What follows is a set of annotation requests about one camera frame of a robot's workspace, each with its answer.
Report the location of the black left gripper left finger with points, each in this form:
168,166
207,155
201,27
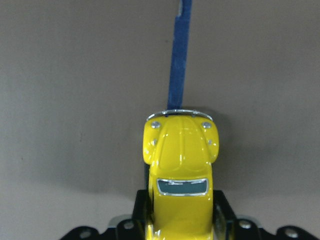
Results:
142,210

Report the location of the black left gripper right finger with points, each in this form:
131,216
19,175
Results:
224,218

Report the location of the yellow beetle toy car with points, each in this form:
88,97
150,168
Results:
180,147

